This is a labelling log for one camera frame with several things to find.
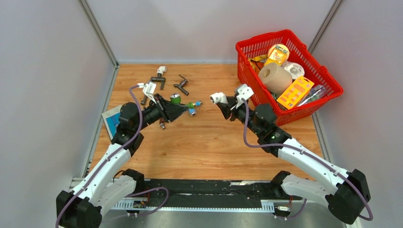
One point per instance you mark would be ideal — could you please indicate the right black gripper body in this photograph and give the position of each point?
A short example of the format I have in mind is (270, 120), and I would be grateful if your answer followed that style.
(242, 113)

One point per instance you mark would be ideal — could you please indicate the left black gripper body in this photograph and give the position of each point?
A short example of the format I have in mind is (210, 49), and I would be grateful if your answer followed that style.
(153, 113)

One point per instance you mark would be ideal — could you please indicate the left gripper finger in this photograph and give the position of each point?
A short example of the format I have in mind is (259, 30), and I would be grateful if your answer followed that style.
(173, 114)
(168, 105)

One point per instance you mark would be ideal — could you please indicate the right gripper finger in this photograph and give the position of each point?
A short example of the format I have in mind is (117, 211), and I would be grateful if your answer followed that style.
(226, 110)
(231, 101)

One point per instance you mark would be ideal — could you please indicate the green plastic faucet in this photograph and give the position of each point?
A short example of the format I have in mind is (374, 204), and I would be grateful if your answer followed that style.
(175, 98)

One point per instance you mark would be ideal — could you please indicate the white plastic elbow fitting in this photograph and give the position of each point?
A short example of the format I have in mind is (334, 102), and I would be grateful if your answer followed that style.
(218, 97)

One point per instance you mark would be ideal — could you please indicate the blue faucet with white elbow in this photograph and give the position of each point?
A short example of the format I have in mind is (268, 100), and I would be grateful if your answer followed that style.
(192, 110)

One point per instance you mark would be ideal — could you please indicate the red plastic shopping basket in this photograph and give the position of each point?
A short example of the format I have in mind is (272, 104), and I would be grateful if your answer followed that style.
(259, 45)

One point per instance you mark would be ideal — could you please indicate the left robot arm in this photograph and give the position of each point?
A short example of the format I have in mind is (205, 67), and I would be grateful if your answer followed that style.
(88, 202)

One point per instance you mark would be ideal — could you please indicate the long grey faucet white elbow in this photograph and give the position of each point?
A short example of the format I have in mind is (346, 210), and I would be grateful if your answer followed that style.
(160, 78)

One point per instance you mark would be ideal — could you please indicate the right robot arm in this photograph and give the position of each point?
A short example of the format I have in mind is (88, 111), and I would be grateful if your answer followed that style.
(345, 193)

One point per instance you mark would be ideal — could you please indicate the brown plastic faucet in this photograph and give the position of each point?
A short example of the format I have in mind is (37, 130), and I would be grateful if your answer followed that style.
(162, 123)

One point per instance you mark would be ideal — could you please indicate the small dark grey faucet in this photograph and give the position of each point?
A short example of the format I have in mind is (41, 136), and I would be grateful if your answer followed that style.
(181, 85)

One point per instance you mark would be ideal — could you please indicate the yellow snack bag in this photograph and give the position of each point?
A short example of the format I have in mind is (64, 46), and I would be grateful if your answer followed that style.
(257, 63)

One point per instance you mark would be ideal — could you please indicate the brown paper roll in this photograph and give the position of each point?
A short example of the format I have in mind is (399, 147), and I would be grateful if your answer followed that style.
(275, 78)

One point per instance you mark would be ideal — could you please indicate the blue white faucet box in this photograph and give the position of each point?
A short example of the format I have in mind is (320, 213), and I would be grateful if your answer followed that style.
(111, 120)

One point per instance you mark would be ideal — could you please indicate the orange blister card package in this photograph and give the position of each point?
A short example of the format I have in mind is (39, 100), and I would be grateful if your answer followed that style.
(295, 93)

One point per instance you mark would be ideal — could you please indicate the orange sponge package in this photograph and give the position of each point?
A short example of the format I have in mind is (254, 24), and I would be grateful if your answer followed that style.
(275, 56)

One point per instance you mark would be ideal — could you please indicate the yellow round sponge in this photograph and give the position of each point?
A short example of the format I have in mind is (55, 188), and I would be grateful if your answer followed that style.
(282, 49)

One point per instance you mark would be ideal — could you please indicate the white wrapped paper roll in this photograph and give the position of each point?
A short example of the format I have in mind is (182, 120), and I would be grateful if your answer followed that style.
(295, 69)

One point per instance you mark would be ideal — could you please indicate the clear pack of pens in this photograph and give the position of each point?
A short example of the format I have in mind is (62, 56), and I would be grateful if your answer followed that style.
(314, 94)

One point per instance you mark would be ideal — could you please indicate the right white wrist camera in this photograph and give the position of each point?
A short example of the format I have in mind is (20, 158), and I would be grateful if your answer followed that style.
(242, 92)

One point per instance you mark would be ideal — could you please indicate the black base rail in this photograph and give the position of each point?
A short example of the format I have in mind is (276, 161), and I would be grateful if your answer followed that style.
(207, 194)

